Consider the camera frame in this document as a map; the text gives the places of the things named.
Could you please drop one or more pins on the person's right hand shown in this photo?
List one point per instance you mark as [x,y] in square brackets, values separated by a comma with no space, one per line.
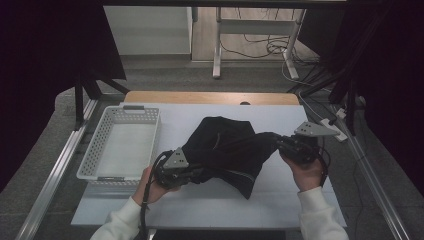
[308,175]

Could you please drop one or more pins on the wooden table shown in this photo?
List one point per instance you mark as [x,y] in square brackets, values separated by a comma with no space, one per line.
[200,97]

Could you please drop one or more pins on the white desk frame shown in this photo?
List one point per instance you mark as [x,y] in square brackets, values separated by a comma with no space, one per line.
[256,26]

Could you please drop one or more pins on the white plug adapter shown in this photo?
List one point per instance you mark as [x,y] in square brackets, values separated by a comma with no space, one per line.
[340,113]

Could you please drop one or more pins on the aluminium rail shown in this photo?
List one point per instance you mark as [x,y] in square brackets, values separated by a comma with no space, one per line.
[56,173]
[376,190]

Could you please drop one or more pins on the black metal stand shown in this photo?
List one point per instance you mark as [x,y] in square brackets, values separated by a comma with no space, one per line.
[79,103]
[350,110]

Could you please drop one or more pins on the person's left hand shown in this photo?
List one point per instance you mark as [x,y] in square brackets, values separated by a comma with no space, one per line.
[150,193]

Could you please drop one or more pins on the black knit vest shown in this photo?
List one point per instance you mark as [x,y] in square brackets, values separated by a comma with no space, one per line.
[230,150]

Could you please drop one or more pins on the white perforated plastic basket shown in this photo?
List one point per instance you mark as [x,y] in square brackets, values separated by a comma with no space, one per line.
[100,140]

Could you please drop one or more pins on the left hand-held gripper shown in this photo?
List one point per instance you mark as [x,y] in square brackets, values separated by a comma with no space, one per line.
[176,161]

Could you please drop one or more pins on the white cabinet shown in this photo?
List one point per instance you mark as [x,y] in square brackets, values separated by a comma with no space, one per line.
[150,30]

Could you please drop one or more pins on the white power strip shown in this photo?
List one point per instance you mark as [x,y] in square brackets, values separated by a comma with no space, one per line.
[338,135]

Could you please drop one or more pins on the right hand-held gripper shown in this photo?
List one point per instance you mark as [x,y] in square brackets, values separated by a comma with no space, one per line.
[313,130]

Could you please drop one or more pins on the black curtain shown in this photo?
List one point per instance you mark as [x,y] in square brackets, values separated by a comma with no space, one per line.
[50,66]
[390,83]

